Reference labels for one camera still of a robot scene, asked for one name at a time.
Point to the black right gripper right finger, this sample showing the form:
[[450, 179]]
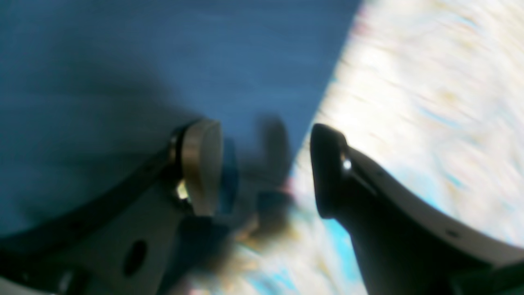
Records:
[[404, 246]]

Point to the patterned tablecloth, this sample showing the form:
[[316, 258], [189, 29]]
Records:
[[433, 91]]

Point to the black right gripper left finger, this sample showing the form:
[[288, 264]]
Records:
[[120, 243]]

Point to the dark blue t-shirt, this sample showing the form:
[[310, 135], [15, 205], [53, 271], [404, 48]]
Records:
[[91, 89]]

